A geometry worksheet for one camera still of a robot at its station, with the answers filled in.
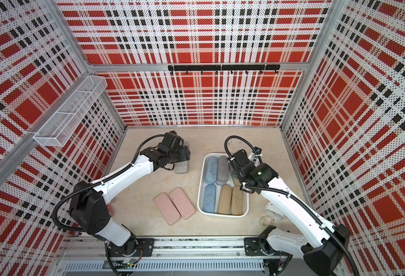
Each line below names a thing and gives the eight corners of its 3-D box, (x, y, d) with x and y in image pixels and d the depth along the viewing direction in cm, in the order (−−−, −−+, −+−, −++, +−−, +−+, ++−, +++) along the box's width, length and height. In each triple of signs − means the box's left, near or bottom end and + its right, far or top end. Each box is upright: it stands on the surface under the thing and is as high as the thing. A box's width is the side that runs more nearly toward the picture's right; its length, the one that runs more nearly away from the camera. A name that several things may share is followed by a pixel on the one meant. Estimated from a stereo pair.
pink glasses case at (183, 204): (184, 220, 83) (184, 219, 81) (168, 193, 92) (167, 191, 90) (196, 212, 85) (196, 210, 83) (179, 186, 94) (179, 184, 92)
